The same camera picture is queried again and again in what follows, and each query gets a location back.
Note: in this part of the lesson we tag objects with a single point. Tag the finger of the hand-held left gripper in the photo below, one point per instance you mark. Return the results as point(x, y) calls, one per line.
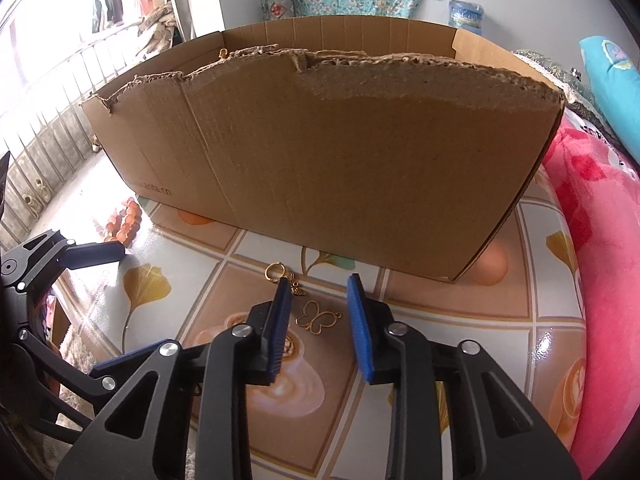
point(95, 377)
point(97, 254)

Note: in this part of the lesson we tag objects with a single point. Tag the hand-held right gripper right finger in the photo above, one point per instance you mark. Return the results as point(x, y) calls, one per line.
point(361, 330)

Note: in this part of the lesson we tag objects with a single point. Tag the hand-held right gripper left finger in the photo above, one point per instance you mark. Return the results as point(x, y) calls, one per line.
point(280, 330)

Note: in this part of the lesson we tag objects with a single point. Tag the gold butterfly pendant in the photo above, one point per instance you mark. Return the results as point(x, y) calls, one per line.
point(317, 317)

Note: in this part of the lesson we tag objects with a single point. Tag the gold leaf charm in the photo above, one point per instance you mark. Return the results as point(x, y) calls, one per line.
point(298, 288)

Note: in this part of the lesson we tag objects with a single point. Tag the brown cardboard box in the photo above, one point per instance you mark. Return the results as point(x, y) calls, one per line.
point(350, 170)

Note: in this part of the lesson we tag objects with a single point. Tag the pair of light shoes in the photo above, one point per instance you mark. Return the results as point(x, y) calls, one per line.
point(35, 200)

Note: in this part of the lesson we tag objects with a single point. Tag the tile print tablecloth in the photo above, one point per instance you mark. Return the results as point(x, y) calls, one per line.
point(450, 300)

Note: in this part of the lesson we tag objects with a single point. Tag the metal railing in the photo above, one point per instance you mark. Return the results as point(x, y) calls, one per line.
point(50, 110)

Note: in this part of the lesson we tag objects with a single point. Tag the large window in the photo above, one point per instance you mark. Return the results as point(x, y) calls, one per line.
point(45, 35)

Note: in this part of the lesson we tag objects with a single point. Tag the pile of clothes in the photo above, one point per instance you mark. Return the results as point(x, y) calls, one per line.
point(160, 25)

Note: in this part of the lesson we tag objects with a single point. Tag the pink floral blanket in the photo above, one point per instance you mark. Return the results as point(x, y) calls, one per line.
point(605, 310)

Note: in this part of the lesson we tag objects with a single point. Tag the hanging dark jacket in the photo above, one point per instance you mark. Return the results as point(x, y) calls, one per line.
point(112, 0)

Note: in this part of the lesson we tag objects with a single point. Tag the grey curtain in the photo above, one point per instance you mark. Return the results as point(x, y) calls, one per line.
point(181, 0)

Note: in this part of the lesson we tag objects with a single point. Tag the grey patterned cushion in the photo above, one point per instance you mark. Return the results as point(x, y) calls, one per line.
point(279, 5)

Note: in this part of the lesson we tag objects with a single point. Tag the grey lace pillow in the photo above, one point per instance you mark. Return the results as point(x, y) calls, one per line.
point(550, 67)

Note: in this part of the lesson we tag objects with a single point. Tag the blue water jug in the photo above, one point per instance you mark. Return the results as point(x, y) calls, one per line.
point(467, 15)

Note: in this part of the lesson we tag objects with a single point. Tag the cyan cartoon pillow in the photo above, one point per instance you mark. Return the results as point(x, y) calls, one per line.
point(615, 80)

